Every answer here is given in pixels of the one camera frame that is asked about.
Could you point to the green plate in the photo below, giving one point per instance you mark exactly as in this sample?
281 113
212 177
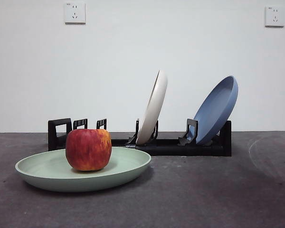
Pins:
123 171

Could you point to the red apple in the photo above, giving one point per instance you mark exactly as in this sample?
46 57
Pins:
88 149

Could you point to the cream plate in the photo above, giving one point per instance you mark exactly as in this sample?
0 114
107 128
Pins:
153 107

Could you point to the black plate rack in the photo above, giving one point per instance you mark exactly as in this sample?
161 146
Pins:
180 150

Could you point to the blue plate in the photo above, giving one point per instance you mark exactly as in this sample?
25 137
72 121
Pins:
216 107

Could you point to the white wall socket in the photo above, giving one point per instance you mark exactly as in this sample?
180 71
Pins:
74 13
274 16

